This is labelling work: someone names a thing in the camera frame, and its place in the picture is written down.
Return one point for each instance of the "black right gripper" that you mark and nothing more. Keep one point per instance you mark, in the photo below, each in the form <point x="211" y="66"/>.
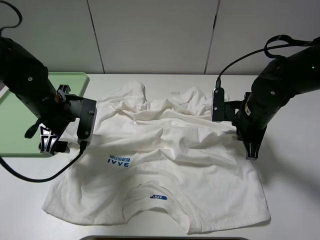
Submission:
<point x="251" y="117"/>

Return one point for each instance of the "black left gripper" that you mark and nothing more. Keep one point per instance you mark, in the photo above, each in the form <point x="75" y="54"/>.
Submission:
<point x="55" y="121"/>

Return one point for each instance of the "white short sleeve t-shirt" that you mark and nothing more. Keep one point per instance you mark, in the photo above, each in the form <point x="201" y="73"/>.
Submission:
<point x="161" y="155"/>

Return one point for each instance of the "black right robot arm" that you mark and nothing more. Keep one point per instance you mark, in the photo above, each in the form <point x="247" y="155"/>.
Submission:
<point x="281" y="80"/>

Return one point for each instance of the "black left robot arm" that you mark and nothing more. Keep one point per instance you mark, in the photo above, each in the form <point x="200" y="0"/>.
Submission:
<point x="28" y="79"/>

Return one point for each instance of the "light green plastic tray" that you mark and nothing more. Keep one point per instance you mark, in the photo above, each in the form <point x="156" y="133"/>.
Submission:
<point x="16" y="118"/>

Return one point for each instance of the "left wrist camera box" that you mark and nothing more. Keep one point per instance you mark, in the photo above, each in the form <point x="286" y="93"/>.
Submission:
<point x="87" y="119"/>

